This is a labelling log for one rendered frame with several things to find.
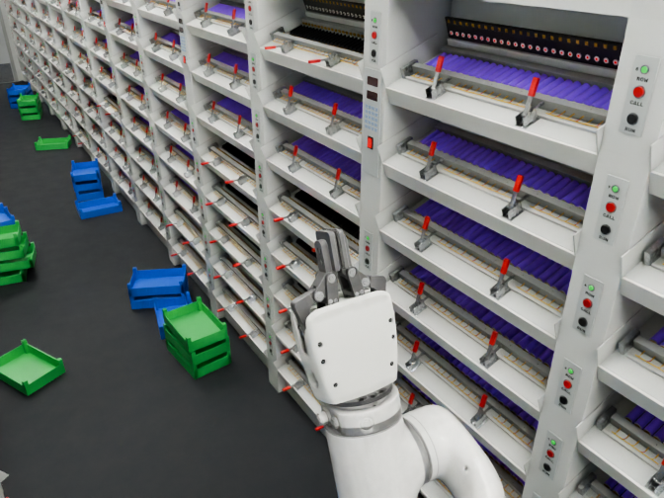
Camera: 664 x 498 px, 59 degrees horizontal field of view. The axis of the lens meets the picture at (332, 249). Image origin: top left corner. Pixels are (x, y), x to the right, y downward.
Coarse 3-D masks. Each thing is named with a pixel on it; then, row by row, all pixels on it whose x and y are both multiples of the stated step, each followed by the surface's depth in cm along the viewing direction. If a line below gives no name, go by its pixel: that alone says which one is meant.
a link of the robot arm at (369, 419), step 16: (320, 400) 63; (384, 400) 60; (320, 416) 61; (336, 416) 59; (352, 416) 58; (368, 416) 58; (384, 416) 59; (400, 416) 61; (336, 432) 60; (352, 432) 59; (368, 432) 58
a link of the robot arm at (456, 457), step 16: (416, 416) 65; (432, 416) 65; (448, 416) 65; (432, 432) 64; (448, 432) 64; (464, 432) 64; (432, 448) 63; (448, 448) 63; (464, 448) 62; (480, 448) 63; (432, 464) 63; (448, 464) 63; (464, 464) 61; (480, 464) 60; (448, 480) 64; (464, 480) 61; (480, 480) 59; (496, 480) 59; (464, 496) 61; (480, 496) 58; (496, 496) 58
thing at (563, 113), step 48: (432, 48) 149; (480, 48) 139; (528, 48) 128; (576, 48) 117; (432, 96) 134; (480, 96) 129; (528, 96) 118; (576, 96) 114; (528, 144) 115; (576, 144) 105
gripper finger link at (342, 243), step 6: (330, 228) 60; (336, 228) 59; (336, 234) 58; (342, 234) 58; (336, 240) 58; (342, 240) 58; (342, 246) 58; (348, 246) 59; (342, 252) 58; (348, 252) 59; (342, 258) 58; (348, 258) 60; (342, 264) 58; (348, 264) 59; (342, 270) 59; (342, 276) 61; (360, 276) 60; (366, 276) 61; (366, 282) 61
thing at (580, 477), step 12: (588, 468) 132; (600, 468) 135; (576, 480) 131; (588, 480) 131; (600, 480) 133; (612, 480) 130; (564, 492) 130; (576, 492) 133; (588, 492) 132; (600, 492) 129; (612, 492) 128; (624, 492) 128
